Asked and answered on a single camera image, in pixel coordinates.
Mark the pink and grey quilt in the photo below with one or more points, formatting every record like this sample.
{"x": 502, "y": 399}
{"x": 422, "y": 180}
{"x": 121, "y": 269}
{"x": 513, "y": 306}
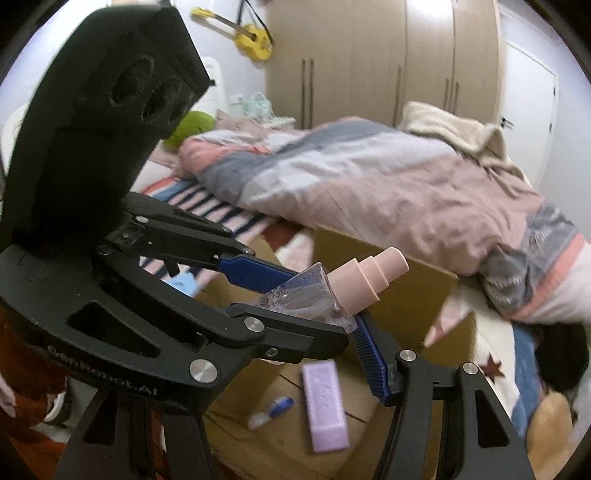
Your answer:
{"x": 369, "y": 184}

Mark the yellow toy guitar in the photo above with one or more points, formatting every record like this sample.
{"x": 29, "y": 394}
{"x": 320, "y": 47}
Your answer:
{"x": 249, "y": 39}

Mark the clear bottle with pink cap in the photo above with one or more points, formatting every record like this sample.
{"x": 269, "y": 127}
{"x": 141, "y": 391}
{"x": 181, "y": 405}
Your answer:
{"x": 355, "y": 286}

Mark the striped bed sheet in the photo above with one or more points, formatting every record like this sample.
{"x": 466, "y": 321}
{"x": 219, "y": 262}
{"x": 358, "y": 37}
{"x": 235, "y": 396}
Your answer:
{"x": 207, "y": 203}

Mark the dark cloth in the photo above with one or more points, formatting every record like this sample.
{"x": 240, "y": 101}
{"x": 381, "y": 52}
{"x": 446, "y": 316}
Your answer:
{"x": 563, "y": 355}

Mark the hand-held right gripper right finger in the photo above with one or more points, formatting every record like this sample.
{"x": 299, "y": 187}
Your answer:
{"x": 371, "y": 364}

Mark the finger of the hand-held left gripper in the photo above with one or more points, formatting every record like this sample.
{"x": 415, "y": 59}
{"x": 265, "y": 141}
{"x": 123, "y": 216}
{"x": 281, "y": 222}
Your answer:
{"x": 249, "y": 272}
{"x": 277, "y": 334}

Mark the white door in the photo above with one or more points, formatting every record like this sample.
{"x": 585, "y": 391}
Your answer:
{"x": 526, "y": 106}

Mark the cardboard box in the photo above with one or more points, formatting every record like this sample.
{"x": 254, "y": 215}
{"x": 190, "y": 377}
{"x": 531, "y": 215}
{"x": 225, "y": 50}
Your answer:
{"x": 415, "y": 300}

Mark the tan plush toy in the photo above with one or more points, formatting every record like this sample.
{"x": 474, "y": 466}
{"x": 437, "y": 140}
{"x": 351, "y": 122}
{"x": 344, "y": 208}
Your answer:
{"x": 549, "y": 429}

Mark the beige towel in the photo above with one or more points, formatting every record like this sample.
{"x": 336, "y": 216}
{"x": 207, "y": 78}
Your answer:
{"x": 466, "y": 134}

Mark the light blue item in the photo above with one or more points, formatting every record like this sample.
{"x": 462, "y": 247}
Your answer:
{"x": 182, "y": 282}

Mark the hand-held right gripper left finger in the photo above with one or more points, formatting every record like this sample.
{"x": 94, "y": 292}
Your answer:
{"x": 138, "y": 443}

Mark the red-brown clothing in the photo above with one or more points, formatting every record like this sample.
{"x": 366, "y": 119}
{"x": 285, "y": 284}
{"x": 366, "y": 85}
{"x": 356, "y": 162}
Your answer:
{"x": 27, "y": 397}

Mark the small blue and white tube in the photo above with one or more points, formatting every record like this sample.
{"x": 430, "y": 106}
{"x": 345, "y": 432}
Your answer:
{"x": 272, "y": 410}

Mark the white star print blanket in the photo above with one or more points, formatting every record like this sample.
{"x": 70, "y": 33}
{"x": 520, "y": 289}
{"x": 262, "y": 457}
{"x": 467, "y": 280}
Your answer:
{"x": 503, "y": 350}

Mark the purple rectangular box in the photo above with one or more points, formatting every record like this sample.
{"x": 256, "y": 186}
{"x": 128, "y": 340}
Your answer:
{"x": 325, "y": 406}

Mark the beige wooden wardrobe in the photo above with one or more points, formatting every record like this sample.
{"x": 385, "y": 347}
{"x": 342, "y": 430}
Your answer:
{"x": 369, "y": 60}

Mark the green plush toy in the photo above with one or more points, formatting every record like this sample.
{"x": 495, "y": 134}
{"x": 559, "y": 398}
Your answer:
{"x": 194, "y": 127}

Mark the mint green cloth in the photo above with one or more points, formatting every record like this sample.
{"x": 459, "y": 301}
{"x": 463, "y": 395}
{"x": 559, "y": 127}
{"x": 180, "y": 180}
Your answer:
{"x": 263, "y": 108}

